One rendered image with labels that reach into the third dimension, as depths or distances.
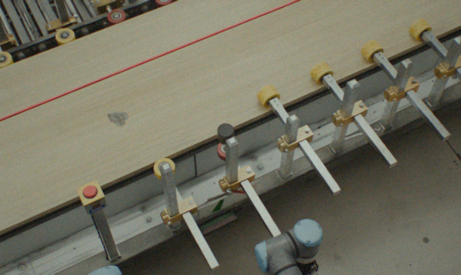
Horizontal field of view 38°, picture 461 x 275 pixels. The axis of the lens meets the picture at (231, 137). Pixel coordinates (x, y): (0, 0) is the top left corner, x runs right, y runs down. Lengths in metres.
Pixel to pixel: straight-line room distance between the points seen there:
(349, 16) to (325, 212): 1.04
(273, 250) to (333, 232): 1.39
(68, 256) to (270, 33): 1.26
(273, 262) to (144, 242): 0.72
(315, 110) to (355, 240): 0.82
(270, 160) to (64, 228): 0.90
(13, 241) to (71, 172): 0.34
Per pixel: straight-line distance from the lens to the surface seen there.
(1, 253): 2.70
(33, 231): 2.63
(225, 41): 2.87
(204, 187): 2.79
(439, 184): 3.68
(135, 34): 2.92
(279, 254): 2.05
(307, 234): 2.08
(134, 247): 2.61
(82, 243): 2.74
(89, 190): 2.13
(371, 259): 3.40
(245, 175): 2.53
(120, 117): 2.65
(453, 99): 3.10
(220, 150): 2.54
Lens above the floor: 3.08
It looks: 58 degrees down
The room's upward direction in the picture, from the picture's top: 1 degrees clockwise
